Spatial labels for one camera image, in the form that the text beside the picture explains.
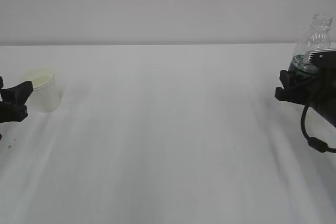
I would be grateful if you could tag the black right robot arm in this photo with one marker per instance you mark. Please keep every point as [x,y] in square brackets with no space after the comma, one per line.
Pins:
[297,89]

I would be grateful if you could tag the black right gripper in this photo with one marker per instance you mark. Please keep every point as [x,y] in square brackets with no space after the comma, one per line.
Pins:
[295,90]

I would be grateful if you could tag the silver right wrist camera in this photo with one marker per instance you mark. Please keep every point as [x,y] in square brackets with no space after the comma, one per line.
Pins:
[322,58]

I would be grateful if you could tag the white paper cup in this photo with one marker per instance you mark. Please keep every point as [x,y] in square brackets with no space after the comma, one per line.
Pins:
[45,96]

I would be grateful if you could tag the clear water bottle green label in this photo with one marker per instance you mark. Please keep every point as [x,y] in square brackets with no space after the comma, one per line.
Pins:
[316,37]

